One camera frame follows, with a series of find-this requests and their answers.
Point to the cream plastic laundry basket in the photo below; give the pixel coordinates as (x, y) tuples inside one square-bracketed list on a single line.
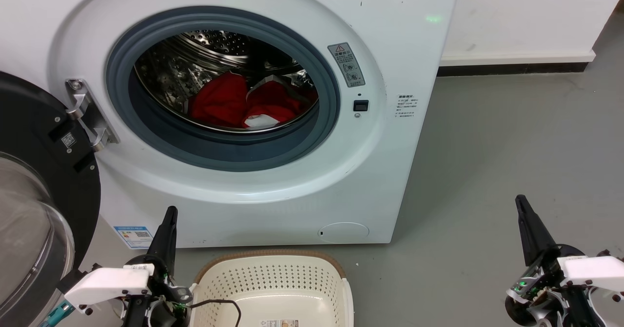
[(273, 278)]

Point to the black round washer door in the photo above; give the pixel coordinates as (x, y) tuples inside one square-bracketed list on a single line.
[(34, 122)]

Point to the white front-load washing machine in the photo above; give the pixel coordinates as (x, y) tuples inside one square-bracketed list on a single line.
[(273, 190)]

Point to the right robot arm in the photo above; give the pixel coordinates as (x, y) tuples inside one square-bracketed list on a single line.
[(609, 312)]

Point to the metal door hinge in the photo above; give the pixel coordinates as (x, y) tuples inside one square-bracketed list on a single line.
[(87, 115)]

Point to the blue energy label sticker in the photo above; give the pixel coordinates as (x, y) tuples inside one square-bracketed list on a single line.
[(134, 237)]

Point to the red garment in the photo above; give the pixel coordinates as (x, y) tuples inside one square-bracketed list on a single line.
[(219, 100)]

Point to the grey rubber door gasket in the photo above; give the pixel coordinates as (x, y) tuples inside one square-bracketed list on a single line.
[(219, 151)]

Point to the grey warning sticker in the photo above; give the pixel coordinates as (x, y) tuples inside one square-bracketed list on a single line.
[(346, 65)]

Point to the stainless steel washing machine drum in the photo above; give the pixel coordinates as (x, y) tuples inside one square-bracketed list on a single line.
[(170, 73)]

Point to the black wall baseboard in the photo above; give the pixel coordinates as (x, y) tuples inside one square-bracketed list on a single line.
[(512, 68)]

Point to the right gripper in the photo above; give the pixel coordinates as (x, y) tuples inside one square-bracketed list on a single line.
[(536, 293)]

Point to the round drain filter cover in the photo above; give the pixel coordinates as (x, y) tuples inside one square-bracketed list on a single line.
[(344, 233)]

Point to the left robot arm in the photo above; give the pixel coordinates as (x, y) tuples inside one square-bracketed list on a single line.
[(57, 312)]

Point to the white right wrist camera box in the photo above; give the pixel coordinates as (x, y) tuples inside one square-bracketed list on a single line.
[(592, 273)]

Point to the small printed text label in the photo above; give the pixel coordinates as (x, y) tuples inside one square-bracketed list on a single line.
[(405, 108)]

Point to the small QR code sticker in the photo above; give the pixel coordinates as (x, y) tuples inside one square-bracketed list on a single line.
[(69, 140)]

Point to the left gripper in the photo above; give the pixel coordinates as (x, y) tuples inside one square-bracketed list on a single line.
[(156, 307)]

